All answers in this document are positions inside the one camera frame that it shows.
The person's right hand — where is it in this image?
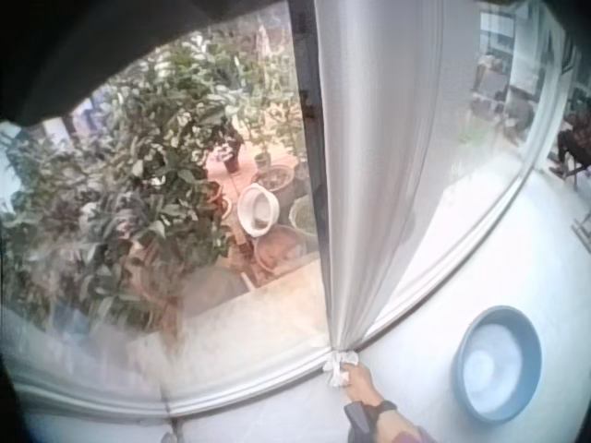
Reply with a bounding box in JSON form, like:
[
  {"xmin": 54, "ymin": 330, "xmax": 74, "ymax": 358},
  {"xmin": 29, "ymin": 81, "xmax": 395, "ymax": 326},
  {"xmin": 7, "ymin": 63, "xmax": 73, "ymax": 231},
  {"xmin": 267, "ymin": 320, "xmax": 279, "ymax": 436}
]
[{"xmin": 344, "ymin": 362, "xmax": 381, "ymax": 407}]

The white cloth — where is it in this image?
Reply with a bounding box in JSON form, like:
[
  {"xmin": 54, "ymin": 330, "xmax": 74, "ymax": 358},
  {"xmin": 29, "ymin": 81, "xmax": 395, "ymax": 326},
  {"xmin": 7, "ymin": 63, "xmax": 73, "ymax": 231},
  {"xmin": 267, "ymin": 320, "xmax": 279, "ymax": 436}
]
[{"xmin": 322, "ymin": 350, "xmax": 361, "ymax": 388}]

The black wrist band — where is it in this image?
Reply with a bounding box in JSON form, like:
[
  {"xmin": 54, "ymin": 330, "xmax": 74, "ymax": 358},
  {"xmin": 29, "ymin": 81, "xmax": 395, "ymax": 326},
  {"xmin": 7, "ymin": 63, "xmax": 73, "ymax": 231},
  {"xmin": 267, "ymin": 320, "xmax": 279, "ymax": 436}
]
[{"xmin": 344, "ymin": 399, "xmax": 399, "ymax": 439}]

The brown clay pot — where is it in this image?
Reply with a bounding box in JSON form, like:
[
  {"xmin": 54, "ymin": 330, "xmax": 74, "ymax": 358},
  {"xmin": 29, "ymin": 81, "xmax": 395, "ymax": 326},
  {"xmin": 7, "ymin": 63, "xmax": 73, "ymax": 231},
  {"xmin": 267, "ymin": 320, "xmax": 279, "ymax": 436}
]
[{"xmin": 253, "ymin": 224, "xmax": 309, "ymax": 274}]

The blue plastic basin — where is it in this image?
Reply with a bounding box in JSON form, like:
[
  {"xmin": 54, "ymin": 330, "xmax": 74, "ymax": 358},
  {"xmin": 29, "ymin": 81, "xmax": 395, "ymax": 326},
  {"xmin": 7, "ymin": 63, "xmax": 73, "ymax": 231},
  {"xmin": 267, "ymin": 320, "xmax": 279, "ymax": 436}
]
[{"xmin": 451, "ymin": 304, "xmax": 544, "ymax": 425}]

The green round pot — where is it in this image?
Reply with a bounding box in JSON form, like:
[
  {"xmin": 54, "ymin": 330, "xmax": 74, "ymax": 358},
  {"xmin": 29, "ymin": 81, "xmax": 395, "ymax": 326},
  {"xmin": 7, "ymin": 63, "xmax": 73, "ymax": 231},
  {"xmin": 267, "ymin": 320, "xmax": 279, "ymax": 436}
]
[{"xmin": 287, "ymin": 195, "xmax": 320, "ymax": 242}]

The white round basin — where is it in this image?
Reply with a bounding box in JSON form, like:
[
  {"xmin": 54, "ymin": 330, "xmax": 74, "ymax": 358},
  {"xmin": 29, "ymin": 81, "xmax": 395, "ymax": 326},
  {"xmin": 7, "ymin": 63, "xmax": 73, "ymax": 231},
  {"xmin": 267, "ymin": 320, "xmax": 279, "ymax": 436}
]
[{"xmin": 235, "ymin": 182, "xmax": 281, "ymax": 238}]

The dark round pot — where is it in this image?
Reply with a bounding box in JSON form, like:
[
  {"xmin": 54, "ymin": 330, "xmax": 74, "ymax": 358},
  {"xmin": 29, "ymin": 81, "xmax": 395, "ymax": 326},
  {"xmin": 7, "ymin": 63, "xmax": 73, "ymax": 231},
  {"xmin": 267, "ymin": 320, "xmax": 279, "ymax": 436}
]
[{"xmin": 250, "ymin": 162, "xmax": 296, "ymax": 196}]

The white sheer curtain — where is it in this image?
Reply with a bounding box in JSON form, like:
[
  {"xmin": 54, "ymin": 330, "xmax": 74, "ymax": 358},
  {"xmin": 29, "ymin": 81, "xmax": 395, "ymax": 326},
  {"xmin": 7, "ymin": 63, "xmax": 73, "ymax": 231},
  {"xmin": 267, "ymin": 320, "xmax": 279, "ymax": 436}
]
[{"xmin": 312, "ymin": 0, "xmax": 464, "ymax": 357}]

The dark chair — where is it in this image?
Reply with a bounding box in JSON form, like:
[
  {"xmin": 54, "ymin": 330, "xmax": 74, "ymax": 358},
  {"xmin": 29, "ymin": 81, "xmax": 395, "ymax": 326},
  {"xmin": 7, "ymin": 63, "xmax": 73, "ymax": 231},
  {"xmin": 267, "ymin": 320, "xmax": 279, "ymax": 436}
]
[{"xmin": 548, "ymin": 113, "xmax": 591, "ymax": 188}]

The white window frame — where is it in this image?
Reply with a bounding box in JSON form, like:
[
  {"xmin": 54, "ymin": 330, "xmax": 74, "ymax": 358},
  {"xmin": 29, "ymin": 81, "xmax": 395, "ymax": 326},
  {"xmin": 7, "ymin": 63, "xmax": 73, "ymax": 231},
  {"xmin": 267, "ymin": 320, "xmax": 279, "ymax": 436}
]
[{"xmin": 8, "ymin": 0, "xmax": 576, "ymax": 419}]

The dark window post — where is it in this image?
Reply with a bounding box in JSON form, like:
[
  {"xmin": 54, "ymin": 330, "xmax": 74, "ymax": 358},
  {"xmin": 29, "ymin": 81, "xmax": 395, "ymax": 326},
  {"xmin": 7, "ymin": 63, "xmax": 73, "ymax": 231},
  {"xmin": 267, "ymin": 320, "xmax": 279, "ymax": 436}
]
[{"xmin": 286, "ymin": 0, "xmax": 330, "ymax": 253}]

